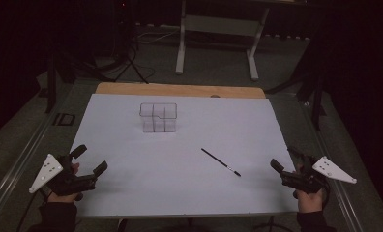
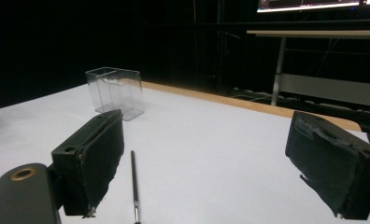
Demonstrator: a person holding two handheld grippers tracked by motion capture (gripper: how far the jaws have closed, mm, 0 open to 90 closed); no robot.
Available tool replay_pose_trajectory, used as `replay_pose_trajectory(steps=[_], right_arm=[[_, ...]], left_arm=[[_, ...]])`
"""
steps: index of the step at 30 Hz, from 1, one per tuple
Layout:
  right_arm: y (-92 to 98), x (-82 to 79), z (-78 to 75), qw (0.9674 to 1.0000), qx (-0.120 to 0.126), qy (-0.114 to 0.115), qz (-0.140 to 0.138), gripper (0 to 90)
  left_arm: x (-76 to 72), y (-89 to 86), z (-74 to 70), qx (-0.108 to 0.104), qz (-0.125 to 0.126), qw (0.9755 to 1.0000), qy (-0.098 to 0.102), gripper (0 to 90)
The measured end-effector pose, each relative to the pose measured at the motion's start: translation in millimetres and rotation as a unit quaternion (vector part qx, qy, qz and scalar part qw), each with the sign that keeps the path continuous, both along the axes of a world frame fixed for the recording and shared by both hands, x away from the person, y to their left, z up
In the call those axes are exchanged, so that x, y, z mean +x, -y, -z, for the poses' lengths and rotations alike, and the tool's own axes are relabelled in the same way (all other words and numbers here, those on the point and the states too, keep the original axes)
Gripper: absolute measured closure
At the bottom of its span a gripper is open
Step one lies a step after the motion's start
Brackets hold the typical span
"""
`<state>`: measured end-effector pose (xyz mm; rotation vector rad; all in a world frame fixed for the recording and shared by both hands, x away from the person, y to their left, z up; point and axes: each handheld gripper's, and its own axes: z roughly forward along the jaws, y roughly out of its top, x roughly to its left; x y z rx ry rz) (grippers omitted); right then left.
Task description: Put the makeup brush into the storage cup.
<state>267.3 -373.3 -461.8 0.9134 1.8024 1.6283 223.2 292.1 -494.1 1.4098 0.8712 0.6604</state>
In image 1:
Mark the wooden table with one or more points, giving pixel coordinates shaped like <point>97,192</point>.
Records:
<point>167,89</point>

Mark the person's right hand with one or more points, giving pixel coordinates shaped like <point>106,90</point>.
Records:
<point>310,201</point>

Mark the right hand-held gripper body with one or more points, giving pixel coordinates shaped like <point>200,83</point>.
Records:
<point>304,182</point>

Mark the clear plastic organizer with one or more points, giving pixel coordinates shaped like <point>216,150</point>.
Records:
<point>159,125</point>

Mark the black pen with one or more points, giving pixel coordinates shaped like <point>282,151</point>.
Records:
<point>220,161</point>

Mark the black stand base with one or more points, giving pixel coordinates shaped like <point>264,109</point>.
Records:
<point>271,225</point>

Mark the metal floor rail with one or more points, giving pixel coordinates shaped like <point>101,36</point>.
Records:
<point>15,170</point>
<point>338,190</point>

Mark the black floor plate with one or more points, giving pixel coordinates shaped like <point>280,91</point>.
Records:
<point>64,119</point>

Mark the white board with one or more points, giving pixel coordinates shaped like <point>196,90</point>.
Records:
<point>167,180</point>

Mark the person's left hand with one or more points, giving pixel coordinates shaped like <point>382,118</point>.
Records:
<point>62,199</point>

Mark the white metal stand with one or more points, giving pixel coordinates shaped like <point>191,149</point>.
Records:
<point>212,25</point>

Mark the black metal stand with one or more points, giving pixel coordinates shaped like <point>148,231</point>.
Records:
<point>317,96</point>
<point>51,83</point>

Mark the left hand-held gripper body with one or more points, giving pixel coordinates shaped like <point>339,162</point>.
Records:
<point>67,183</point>

